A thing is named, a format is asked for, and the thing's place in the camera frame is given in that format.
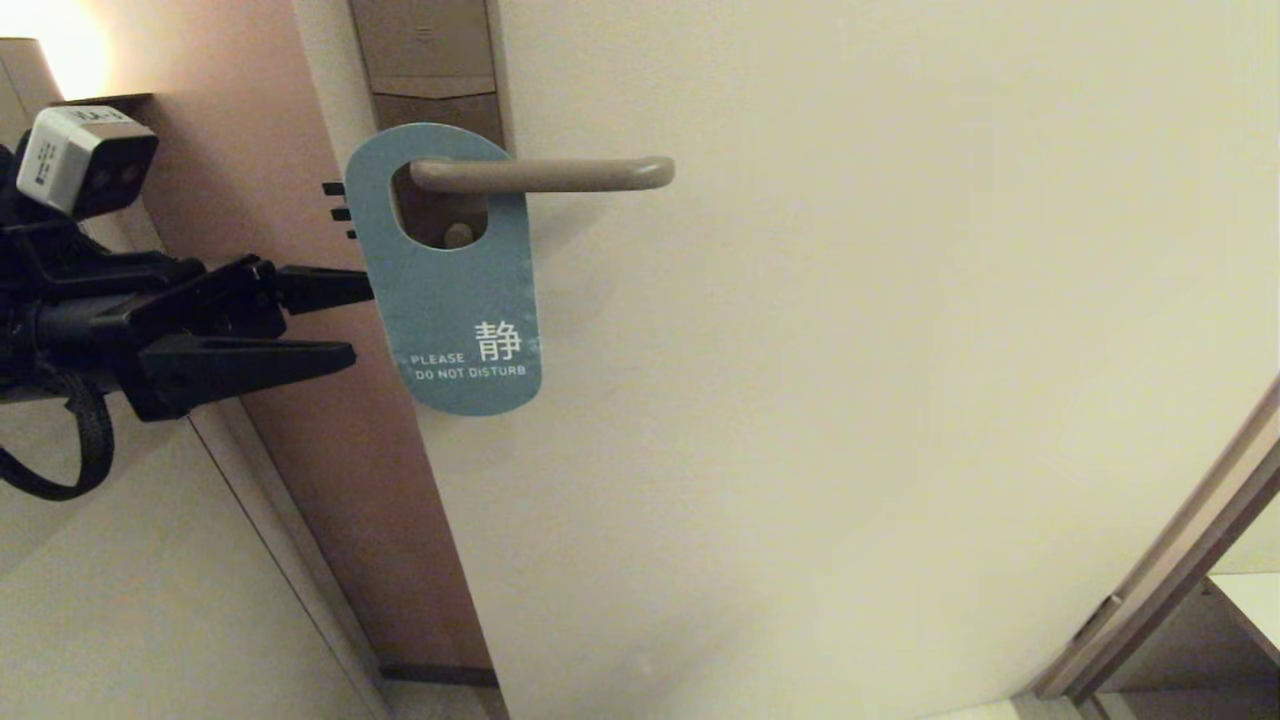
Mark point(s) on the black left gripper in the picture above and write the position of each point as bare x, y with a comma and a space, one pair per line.
200, 305

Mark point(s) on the blue do-not-disturb door hanger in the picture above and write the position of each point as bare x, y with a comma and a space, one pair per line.
450, 300

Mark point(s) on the brown metal lock plate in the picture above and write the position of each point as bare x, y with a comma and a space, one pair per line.
420, 50

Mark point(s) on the cream white door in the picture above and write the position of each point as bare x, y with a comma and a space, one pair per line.
850, 400

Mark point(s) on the beige keyhole cover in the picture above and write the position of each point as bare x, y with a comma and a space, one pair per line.
458, 236

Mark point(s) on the dark baseboard strip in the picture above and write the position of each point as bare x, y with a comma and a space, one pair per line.
440, 675

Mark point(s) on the beige open shelf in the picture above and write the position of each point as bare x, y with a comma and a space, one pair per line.
1190, 640

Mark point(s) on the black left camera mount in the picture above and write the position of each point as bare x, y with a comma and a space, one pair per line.
60, 260

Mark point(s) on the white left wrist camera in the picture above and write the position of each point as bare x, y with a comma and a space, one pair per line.
85, 160

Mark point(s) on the glowing wall lamp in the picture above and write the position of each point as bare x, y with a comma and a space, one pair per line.
120, 99

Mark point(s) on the metal frame hinge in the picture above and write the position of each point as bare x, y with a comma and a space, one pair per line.
1098, 620

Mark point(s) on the brown door frame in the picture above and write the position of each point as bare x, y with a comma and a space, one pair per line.
1160, 580

